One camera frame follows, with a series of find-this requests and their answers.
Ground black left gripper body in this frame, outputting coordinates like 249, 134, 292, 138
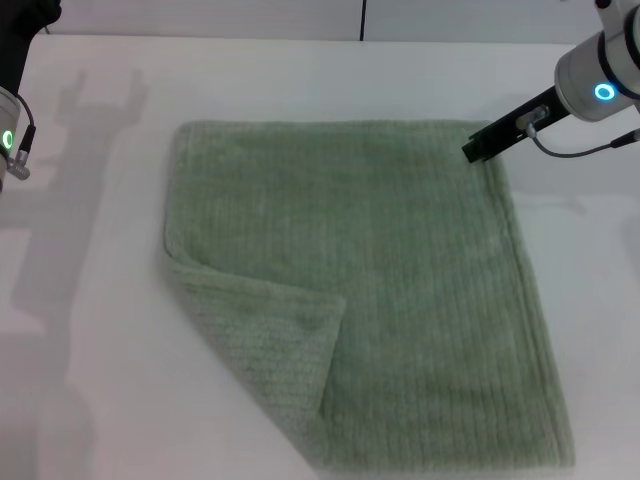
0, 0, 62, 97

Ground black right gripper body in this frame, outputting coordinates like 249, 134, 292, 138
479, 84, 572, 151

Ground green ribbed towel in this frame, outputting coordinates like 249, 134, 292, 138
160, 118, 577, 472

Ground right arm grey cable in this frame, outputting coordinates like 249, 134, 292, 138
519, 107, 640, 159

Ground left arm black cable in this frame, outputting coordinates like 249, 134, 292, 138
7, 94, 38, 180

